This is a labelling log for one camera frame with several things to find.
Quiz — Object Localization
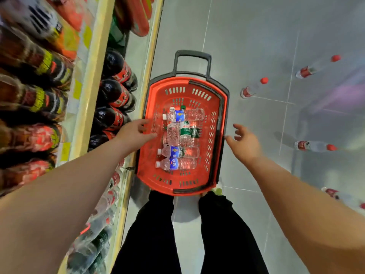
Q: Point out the person's left hand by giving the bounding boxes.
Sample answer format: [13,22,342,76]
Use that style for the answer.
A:
[114,119,158,157]

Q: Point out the person's right hand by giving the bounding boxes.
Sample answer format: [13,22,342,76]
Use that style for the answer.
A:
[224,123,264,169]

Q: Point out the red white label water bottle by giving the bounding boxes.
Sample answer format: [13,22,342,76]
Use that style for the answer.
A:
[166,122,181,147]

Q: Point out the blue label water bottle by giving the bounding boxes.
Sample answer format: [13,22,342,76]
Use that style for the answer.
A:
[162,107,206,123]
[155,157,199,172]
[157,145,201,159]

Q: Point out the green label water bottle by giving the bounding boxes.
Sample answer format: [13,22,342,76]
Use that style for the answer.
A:
[179,120,193,147]
[180,105,205,116]
[190,124,202,147]

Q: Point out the red cap water bottle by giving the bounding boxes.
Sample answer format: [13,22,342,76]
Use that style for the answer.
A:
[321,186,365,210]
[294,140,338,153]
[240,77,269,99]
[295,54,342,80]

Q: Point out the wooden store shelves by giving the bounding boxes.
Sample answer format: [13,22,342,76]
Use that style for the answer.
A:
[0,0,165,274]

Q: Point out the red shopping basket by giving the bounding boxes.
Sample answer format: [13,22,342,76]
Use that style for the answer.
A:
[134,49,230,197]

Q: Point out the person's left forearm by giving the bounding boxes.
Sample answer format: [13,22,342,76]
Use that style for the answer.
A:
[0,137,135,274]

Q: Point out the person's right forearm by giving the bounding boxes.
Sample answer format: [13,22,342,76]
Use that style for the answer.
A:
[246,155,365,274]

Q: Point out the row of brown tea bottles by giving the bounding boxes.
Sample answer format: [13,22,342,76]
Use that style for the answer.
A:
[0,25,75,197]

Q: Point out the row of red drink bottles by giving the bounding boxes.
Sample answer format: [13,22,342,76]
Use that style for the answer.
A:
[114,0,156,37]

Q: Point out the row of orange label bottles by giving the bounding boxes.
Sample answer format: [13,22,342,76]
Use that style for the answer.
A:
[0,0,96,60]

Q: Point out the cola bottle red label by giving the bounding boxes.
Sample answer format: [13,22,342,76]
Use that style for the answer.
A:
[97,79,137,113]
[91,107,132,132]
[87,130,117,151]
[102,48,139,93]

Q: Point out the row of yellow price tags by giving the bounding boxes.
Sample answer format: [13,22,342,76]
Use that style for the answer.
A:
[58,24,93,163]

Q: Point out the green soda bottle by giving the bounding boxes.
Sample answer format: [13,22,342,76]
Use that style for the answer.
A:
[108,14,130,50]

